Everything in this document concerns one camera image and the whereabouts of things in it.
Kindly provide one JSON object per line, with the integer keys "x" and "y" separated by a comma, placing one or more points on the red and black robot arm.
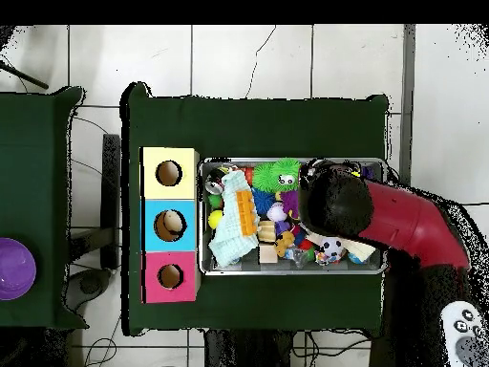
{"x": 401, "y": 218}

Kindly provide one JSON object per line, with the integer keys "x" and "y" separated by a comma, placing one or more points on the silver mesh bin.
{"x": 244, "y": 263}

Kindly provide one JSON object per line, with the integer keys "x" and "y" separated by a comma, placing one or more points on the wooden box with three holes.
{"x": 187, "y": 267}

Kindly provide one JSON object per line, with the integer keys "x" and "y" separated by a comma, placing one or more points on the orange plastic building block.
{"x": 246, "y": 214}

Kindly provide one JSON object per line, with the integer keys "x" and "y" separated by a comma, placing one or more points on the light blue knitted cloth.
{"x": 229, "y": 229}

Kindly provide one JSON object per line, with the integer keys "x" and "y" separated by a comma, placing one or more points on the yellow ball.
{"x": 215, "y": 220}

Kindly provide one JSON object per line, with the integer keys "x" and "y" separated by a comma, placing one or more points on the purple spiky toy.
{"x": 290, "y": 202}

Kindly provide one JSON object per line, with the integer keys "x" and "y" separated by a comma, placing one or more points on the large green spiky ball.
{"x": 286, "y": 168}

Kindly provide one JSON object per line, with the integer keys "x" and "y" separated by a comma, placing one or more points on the brown plush toy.
{"x": 284, "y": 242}

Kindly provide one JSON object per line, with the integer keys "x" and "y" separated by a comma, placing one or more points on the dark green table cloth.
{"x": 30, "y": 172}
{"x": 248, "y": 126}

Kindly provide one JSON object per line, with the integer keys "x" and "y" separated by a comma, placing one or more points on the small soccer ball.
{"x": 332, "y": 246}

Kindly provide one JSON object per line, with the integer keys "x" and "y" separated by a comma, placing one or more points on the black stand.
{"x": 111, "y": 191}

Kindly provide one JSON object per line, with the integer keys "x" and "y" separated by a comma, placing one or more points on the purple bowl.
{"x": 15, "y": 267}

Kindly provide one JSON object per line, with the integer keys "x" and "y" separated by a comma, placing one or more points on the black rod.
{"x": 34, "y": 80}

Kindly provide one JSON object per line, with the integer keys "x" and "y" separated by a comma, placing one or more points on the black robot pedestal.
{"x": 248, "y": 351}

